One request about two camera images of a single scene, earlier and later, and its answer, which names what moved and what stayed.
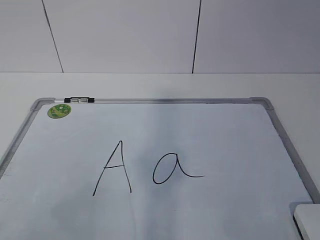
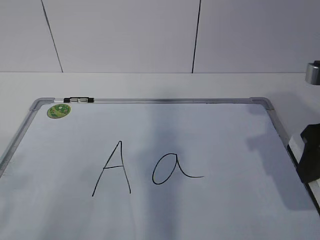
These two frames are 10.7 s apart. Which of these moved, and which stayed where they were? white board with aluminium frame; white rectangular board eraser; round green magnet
Moved: white rectangular board eraser
Stayed: white board with aluminium frame; round green magnet
